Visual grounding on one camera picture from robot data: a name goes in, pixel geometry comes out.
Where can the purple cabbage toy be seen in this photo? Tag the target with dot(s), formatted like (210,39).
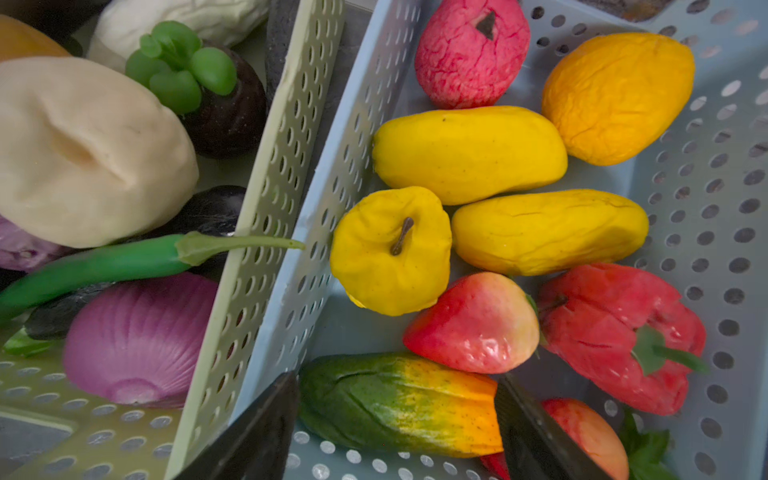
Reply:
(21,251)

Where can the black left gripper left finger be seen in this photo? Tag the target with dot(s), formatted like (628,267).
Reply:
(256,445)

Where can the green chili pepper toy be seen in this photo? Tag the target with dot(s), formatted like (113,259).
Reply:
(152,258)

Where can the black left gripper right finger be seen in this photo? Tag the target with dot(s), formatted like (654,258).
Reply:
(535,446)

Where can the orange potato toy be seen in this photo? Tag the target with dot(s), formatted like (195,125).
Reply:
(19,40)

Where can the green orange papaya toy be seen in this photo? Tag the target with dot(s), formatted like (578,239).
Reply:
(399,402)

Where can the orange fruit toy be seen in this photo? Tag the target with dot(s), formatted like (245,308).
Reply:
(616,94)

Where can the yellow mango toy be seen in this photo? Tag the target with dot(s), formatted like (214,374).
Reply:
(464,156)
(543,233)

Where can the red bell pepper toy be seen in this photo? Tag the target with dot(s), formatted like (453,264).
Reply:
(626,330)

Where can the red peach toy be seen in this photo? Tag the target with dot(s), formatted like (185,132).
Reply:
(627,454)
(484,323)

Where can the dark mangosteen toy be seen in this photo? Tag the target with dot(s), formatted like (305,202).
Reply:
(216,94)

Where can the cream white round vegetable toy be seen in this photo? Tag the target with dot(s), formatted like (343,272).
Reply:
(88,156)

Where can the purple onion toy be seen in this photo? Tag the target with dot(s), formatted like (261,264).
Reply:
(138,342)

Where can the green plastic basket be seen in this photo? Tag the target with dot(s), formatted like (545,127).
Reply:
(54,430)

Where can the yellow apple toy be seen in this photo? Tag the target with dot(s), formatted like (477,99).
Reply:
(391,252)

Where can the dark green cucumber toy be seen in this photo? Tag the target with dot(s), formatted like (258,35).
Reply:
(51,322)

